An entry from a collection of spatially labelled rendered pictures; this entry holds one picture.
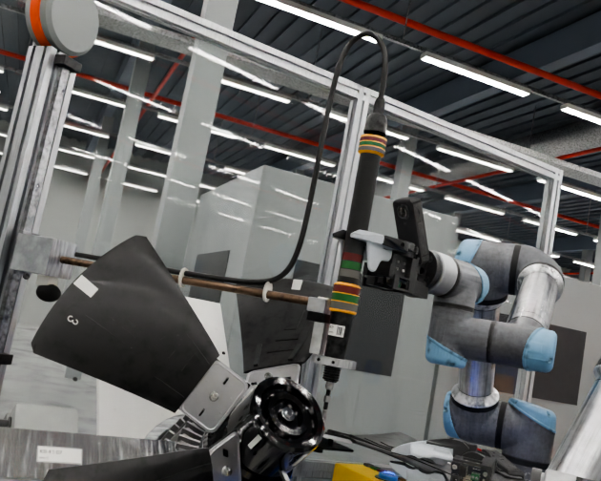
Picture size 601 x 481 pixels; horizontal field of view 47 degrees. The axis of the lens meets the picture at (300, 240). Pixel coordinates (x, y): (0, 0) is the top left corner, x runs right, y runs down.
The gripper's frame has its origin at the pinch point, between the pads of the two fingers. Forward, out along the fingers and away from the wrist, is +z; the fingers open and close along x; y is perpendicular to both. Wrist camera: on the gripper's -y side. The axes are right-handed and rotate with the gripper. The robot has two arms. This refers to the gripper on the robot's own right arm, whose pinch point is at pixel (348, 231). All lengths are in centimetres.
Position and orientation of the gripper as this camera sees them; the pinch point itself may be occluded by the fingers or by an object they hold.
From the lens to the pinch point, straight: 108.9
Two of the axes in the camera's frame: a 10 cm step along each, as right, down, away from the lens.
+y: -1.9, 9.7, -1.3
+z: -7.3, -2.2, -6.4
